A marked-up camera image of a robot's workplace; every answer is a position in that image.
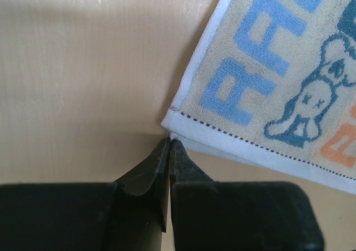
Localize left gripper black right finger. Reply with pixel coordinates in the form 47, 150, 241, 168
169, 140, 325, 250

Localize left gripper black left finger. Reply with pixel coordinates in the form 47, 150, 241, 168
1, 138, 170, 250

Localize orange and green printed towel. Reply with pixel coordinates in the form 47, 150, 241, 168
162, 0, 355, 194

